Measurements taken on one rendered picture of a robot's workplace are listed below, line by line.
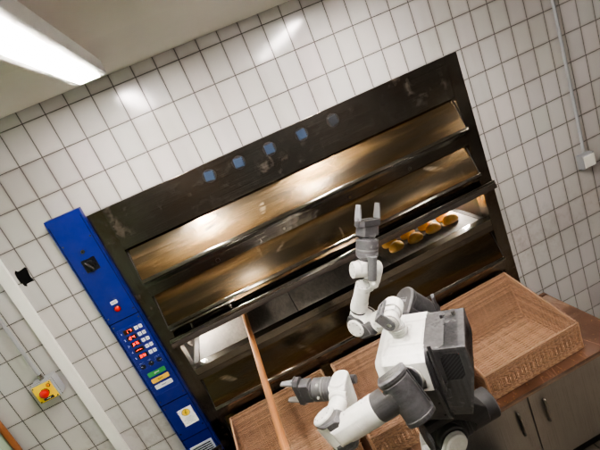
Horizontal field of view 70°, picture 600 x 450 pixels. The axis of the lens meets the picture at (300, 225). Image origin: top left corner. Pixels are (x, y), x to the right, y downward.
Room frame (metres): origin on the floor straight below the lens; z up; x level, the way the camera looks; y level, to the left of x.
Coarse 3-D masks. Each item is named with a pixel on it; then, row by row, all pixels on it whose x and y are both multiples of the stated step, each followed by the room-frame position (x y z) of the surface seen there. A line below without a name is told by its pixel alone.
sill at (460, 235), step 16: (480, 224) 2.18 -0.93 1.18; (448, 240) 2.15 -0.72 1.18; (416, 256) 2.13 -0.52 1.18; (384, 272) 2.11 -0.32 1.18; (352, 288) 2.08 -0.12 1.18; (320, 304) 2.06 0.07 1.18; (336, 304) 2.06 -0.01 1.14; (288, 320) 2.05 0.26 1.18; (304, 320) 2.04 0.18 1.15; (256, 336) 2.03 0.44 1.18; (272, 336) 2.02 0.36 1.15; (224, 352) 2.01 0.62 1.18; (240, 352) 1.99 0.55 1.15; (208, 368) 1.97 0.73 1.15
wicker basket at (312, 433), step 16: (240, 416) 1.94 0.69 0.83; (304, 416) 1.94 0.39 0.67; (240, 432) 1.91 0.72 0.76; (256, 432) 1.91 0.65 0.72; (272, 432) 1.91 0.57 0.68; (288, 432) 1.91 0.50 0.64; (304, 432) 1.91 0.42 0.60; (240, 448) 1.80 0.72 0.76; (256, 448) 1.88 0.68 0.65; (272, 448) 1.89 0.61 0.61; (304, 448) 1.82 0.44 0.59; (320, 448) 1.77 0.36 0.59
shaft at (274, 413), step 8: (248, 320) 2.20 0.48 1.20; (248, 328) 2.09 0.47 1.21; (248, 336) 2.01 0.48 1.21; (256, 352) 1.83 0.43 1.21; (256, 360) 1.76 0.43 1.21; (264, 376) 1.62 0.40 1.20; (264, 384) 1.56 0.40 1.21; (264, 392) 1.52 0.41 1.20; (272, 400) 1.45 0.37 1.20; (272, 408) 1.40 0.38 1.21; (272, 416) 1.36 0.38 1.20; (280, 424) 1.30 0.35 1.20; (280, 432) 1.26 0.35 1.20; (280, 440) 1.22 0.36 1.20; (280, 448) 1.20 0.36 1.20; (288, 448) 1.18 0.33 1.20
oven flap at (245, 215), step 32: (416, 128) 2.17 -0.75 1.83; (448, 128) 2.17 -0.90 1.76; (320, 160) 2.12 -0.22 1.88; (352, 160) 2.12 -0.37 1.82; (384, 160) 2.11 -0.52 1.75; (256, 192) 2.07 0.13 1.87; (288, 192) 2.07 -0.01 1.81; (320, 192) 2.06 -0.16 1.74; (192, 224) 2.03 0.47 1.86; (224, 224) 2.02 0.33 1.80; (256, 224) 2.02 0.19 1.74; (160, 256) 1.98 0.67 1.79; (192, 256) 1.95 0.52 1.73
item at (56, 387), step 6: (54, 372) 1.88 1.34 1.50; (48, 378) 1.83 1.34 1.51; (54, 378) 1.86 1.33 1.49; (36, 384) 1.82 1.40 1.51; (42, 384) 1.82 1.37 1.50; (54, 384) 1.83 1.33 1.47; (60, 384) 1.86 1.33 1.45; (36, 390) 1.81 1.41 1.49; (48, 390) 1.82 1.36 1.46; (54, 390) 1.82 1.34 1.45; (60, 390) 1.83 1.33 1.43; (36, 396) 1.81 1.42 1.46; (48, 396) 1.81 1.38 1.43; (54, 396) 1.82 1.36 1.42; (42, 402) 1.81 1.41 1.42
